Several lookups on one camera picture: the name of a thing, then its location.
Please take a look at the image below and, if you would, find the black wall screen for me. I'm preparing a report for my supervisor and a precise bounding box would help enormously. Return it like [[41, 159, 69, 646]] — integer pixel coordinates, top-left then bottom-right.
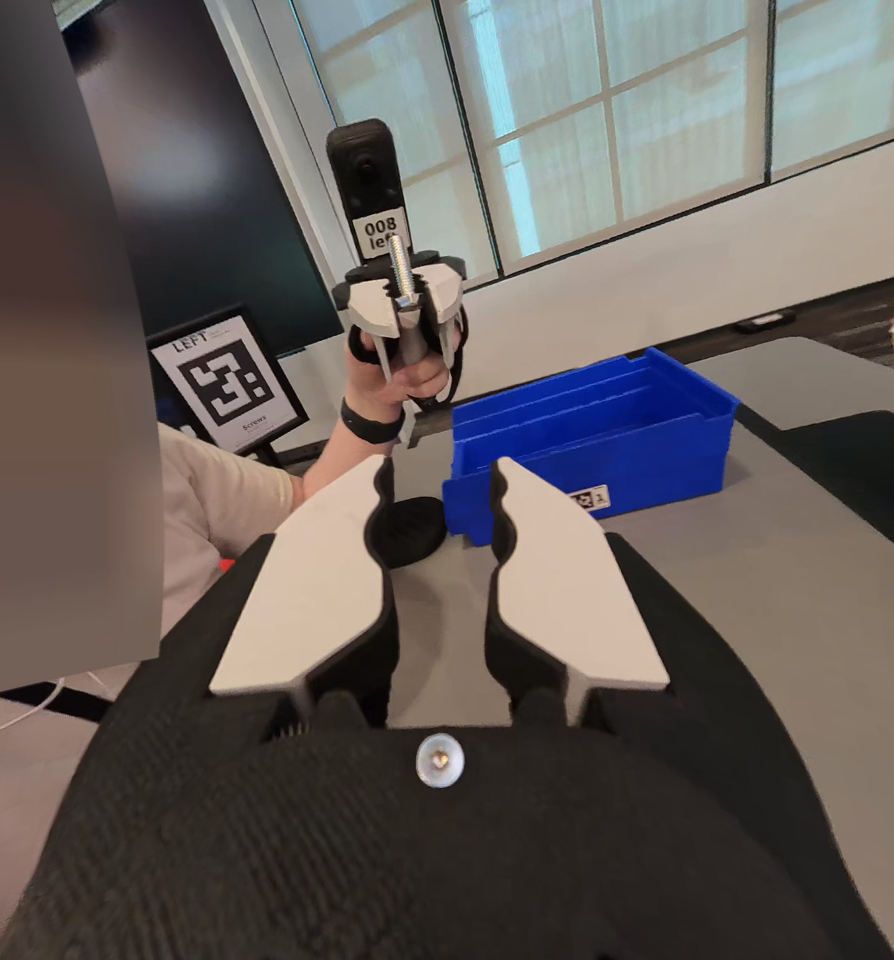
[[63, 0, 346, 359]]

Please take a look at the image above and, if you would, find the large grid window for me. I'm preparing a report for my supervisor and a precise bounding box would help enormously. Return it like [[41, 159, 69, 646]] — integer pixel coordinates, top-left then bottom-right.
[[289, 0, 894, 276]]

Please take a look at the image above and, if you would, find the silver hex bolt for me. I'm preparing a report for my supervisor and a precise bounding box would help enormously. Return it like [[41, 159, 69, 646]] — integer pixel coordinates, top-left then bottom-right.
[[387, 234, 421, 310]]

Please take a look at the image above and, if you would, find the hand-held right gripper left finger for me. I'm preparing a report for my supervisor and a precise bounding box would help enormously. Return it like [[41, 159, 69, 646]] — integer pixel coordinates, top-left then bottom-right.
[[208, 453, 399, 699]]

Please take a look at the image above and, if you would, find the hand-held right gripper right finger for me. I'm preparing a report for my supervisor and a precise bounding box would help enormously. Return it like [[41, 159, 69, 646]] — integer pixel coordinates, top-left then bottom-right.
[[486, 457, 671, 695]]

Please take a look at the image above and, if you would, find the person's left forearm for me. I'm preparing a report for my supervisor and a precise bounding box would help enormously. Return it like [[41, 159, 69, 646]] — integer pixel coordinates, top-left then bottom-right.
[[300, 423, 400, 505]]

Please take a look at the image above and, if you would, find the black lanyard strap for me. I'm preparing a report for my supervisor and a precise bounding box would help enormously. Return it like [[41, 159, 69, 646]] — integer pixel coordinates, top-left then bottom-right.
[[0, 678, 115, 726]]

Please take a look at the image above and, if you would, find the black framed marker sign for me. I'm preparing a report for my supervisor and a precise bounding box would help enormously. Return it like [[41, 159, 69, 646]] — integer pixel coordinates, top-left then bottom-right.
[[149, 305, 311, 468]]

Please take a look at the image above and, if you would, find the person's left hand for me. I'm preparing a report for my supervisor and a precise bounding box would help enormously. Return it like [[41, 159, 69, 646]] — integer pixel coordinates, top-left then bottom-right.
[[340, 330, 460, 430]]

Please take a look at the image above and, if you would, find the white cable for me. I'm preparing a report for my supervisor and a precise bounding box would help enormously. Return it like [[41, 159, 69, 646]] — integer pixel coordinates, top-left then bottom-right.
[[0, 675, 67, 741]]

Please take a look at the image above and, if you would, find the black wrist band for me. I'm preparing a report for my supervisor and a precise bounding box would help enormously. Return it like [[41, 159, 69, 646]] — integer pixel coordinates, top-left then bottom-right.
[[339, 396, 406, 445]]

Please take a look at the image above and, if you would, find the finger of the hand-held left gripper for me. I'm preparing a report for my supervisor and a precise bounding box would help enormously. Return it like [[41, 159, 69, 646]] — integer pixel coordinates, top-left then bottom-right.
[[347, 277, 405, 386], [417, 267, 466, 374]]

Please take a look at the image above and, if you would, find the black elbow rest pad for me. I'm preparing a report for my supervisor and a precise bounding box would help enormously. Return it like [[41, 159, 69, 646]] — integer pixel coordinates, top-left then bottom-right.
[[375, 496, 448, 570]]

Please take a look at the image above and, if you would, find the blue plastic bin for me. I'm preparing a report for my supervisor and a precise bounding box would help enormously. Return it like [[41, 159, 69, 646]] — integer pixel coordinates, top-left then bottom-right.
[[443, 347, 741, 548]]

